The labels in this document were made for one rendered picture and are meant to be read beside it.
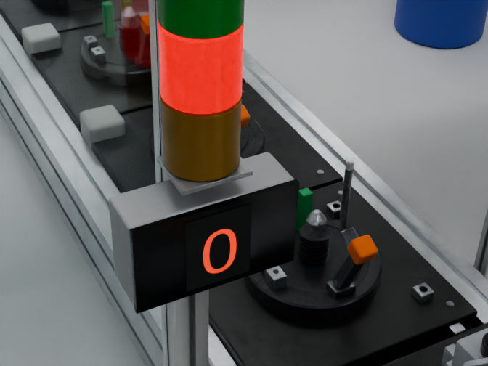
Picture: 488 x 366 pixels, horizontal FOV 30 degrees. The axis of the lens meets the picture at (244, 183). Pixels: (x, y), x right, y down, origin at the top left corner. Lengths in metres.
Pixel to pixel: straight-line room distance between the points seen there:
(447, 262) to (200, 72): 0.53
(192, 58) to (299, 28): 1.11
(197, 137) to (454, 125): 0.89
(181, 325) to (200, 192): 0.15
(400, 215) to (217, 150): 0.51
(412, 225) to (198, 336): 0.38
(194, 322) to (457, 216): 0.58
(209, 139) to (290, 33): 1.06
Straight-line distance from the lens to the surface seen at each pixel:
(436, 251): 1.01
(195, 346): 0.73
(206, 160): 0.56
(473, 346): 0.71
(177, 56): 0.53
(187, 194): 0.57
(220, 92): 0.54
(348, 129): 1.36
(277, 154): 1.10
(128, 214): 0.58
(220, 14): 0.51
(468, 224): 1.21
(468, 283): 0.98
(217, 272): 0.62
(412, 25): 1.60
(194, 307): 0.70
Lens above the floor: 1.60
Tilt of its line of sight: 37 degrees down
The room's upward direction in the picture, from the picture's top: 2 degrees clockwise
